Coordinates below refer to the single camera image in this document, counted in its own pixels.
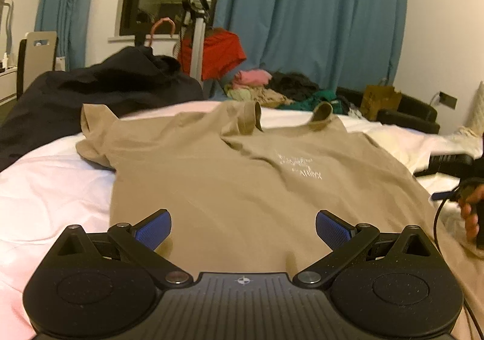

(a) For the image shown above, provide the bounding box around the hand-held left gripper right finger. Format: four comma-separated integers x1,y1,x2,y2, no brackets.
294,210,439,288

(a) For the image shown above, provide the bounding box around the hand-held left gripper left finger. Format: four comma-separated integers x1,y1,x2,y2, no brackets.
49,209,193,288

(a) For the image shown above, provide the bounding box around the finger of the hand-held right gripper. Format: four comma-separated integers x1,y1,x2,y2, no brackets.
431,180,474,202

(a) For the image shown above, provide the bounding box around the tan t-shirt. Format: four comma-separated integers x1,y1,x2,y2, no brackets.
76,100,484,340

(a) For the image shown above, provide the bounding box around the silver clothes rack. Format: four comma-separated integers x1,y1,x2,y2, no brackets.
177,0,211,84

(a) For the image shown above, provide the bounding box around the person's right hand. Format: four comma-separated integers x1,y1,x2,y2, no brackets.
459,184,484,243

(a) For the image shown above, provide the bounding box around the black flat object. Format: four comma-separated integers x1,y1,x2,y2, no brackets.
413,152,484,179

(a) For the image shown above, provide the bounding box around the black sofa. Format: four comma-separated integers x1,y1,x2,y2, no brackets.
336,87,441,135

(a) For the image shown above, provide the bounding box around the brown paper bag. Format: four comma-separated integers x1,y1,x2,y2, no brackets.
360,78,403,122

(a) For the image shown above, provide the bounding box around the green cloth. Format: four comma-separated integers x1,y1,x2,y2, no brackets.
290,90,342,113

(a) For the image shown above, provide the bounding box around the black jacket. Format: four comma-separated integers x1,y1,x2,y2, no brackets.
0,47,205,173

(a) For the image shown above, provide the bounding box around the dark grey cloth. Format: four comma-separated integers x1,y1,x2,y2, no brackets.
270,71,321,101

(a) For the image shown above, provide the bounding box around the beige patterned cloth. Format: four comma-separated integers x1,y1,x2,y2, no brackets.
226,85,295,107

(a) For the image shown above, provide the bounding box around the pink cloth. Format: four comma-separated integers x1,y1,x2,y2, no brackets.
232,69,273,90

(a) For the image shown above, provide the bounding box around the red cloth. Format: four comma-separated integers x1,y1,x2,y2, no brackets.
177,28,247,80

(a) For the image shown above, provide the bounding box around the white desk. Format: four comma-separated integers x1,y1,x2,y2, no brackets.
0,67,19,104

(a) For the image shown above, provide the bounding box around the wooden chair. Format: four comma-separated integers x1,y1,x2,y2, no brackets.
17,31,58,99

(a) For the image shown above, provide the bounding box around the blue curtain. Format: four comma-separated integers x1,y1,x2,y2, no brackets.
35,0,103,71
213,0,414,94

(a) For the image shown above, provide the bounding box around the black cable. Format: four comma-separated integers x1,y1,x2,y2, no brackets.
433,198,484,340

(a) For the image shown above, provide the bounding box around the wall socket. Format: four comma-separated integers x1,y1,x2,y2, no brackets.
438,91,458,110

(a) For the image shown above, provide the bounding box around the pink umbrella handle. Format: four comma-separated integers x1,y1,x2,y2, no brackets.
145,18,177,48

